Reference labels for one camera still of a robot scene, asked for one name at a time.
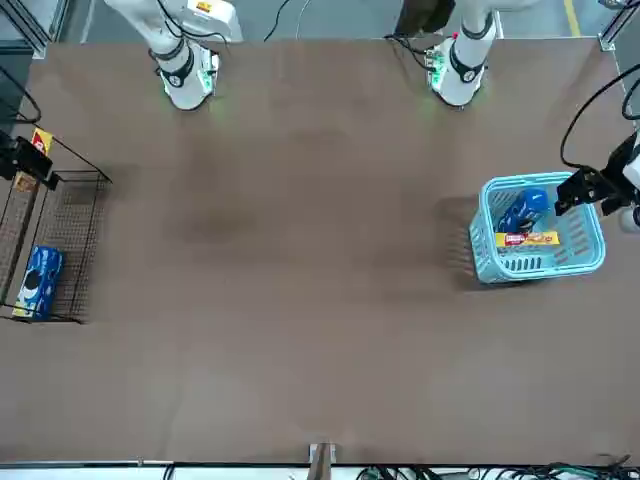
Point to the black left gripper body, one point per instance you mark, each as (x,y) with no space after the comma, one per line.
(617,160)

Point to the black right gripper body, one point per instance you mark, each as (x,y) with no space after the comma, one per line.
(9,157)

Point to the blue oreo cookie box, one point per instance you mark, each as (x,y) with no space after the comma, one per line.
(525,210)
(37,280)

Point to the long yellow wafer box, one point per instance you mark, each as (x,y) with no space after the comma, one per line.
(530,238)

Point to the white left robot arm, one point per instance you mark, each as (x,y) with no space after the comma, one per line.
(462,75)

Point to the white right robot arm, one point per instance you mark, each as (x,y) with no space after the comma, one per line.
(182,85)

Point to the yellow nabati wafer box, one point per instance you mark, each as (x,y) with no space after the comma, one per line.
(25,183)

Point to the light blue plastic basket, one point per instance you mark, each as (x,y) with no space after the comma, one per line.
(597,245)

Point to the person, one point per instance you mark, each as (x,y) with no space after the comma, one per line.
(425,15)

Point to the aluminium frame corner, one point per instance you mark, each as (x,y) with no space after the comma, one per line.
(607,42)
(40,50)

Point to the aluminium frame post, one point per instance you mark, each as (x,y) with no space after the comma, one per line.
(321,462)

